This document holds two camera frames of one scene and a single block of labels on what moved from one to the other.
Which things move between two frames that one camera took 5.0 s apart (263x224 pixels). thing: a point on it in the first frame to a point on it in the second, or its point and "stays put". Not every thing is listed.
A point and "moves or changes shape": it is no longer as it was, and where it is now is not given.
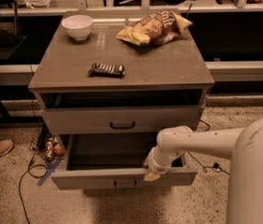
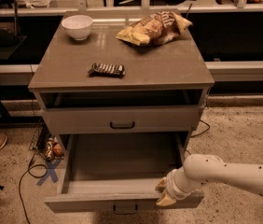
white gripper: [155, 166] to [171, 184]
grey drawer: [114, 161] moves or changes shape
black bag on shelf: [0, 34] stays put
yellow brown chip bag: [154, 29] stays put
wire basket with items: [45, 145] stays put
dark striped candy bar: [106, 71] stays put
